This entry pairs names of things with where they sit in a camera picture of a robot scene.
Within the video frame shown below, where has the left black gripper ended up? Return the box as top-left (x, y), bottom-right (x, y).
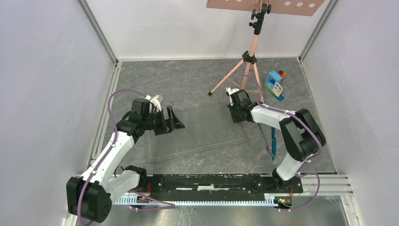
top-left (142, 105), bottom-right (184, 136)

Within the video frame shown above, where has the grey cloth napkin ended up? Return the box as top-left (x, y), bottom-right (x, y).
top-left (143, 103), bottom-right (247, 164)

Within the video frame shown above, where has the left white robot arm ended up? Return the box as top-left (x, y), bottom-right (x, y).
top-left (66, 98), bottom-right (185, 223)

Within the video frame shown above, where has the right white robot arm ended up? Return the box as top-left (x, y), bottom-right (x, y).
top-left (226, 87), bottom-right (327, 192)

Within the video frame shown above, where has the colourful toy block house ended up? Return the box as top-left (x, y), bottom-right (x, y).
top-left (264, 70), bottom-right (286, 101)

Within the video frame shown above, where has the purple plastic utensil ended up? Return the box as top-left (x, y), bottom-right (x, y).
top-left (266, 146), bottom-right (273, 157)

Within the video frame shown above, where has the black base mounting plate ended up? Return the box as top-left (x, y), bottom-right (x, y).
top-left (133, 174), bottom-right (303, 202)

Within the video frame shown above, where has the pink music stand tripod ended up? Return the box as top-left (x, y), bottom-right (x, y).
top-left (206, 0), bottom-right (324, 96)

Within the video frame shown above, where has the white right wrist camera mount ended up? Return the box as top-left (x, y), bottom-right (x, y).
top-left (225, 87), bottom-right (239, 106)

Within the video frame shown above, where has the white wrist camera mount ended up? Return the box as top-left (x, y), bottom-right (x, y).
top-left (225, 87), bottom-right (239, 106)
top-left (145, 95), bottom-right (163, 113)

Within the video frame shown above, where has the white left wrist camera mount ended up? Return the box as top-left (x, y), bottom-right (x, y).
top-left (145, 95), bottom-right (163, 113)

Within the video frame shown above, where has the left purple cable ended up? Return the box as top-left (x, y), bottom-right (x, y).
top-left (76, 89), bottom-right (176, 226)

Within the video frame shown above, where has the purple cable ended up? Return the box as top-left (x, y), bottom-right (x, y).
top-left (76, 89), bottom-right (176, 226)
top-left (232, 74), bottom-right (325, 213)

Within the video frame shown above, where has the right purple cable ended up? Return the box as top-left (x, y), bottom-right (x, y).
top-left (232, 74), bottom-right (325, 213)

